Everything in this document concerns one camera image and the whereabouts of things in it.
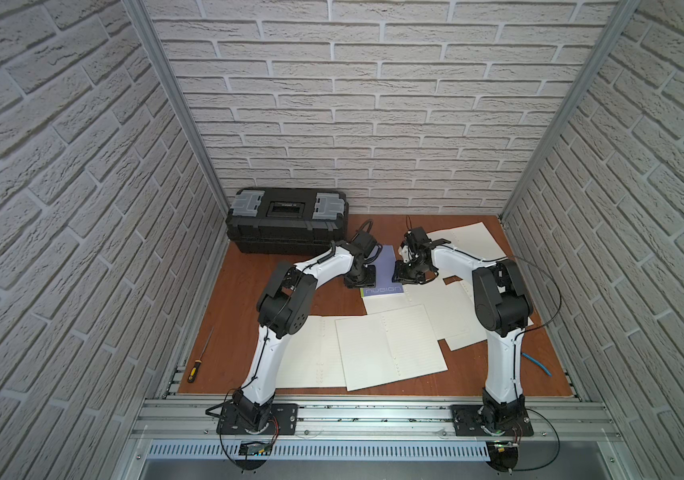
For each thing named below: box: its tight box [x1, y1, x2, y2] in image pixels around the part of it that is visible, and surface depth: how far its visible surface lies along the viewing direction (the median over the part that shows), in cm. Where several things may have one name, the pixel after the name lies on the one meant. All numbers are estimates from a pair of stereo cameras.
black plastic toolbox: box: [225, 187, 349, 254], surface depth 99 cm
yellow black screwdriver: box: [187, 326, 215, 384], surface depth 82 cm
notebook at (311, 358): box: [275, 315, 346, 389], surface depth 85 cm
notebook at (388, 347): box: [335, 304, 449, 392], surface depth 87 cm
